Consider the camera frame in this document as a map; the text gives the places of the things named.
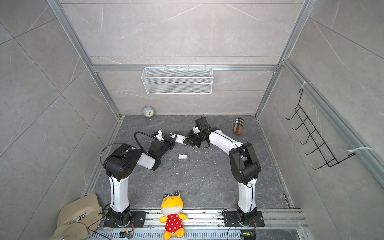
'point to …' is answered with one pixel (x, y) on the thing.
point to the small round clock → (148, 112)
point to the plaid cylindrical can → (238, 126)
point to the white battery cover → (182, 156)
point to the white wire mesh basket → (177, 80)
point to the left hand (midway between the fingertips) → (178, 130)
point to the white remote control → (179, 138)
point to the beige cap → (78, 217)
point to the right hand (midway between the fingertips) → (183, 140)
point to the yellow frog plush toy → (171, 206)
